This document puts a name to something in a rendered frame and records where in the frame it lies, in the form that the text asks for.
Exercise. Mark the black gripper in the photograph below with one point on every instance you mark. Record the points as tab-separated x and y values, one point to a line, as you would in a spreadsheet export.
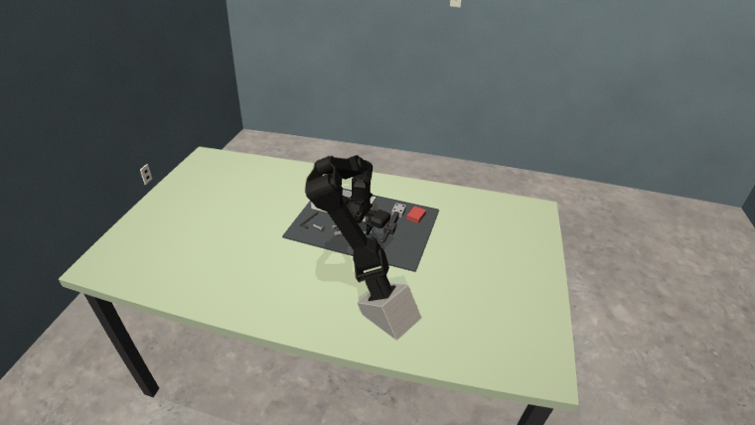
376	218

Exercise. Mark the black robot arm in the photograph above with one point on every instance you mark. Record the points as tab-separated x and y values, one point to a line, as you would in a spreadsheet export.
326	194

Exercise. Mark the white block with screws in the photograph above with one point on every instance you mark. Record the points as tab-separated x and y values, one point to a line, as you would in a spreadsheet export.
399	208

